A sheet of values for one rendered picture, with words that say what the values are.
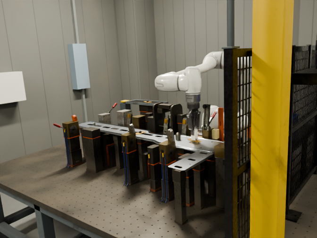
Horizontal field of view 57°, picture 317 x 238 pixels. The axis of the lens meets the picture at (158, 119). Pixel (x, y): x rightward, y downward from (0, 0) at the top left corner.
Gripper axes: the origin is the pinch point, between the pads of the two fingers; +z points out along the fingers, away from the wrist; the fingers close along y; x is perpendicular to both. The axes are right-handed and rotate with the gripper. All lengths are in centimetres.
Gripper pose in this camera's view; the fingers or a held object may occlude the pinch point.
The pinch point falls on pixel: (194, 134)
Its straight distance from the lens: 183.5
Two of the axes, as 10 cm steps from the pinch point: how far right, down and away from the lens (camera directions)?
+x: 7.7, 0.9, -6.3
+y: -6.4, 1.9, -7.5
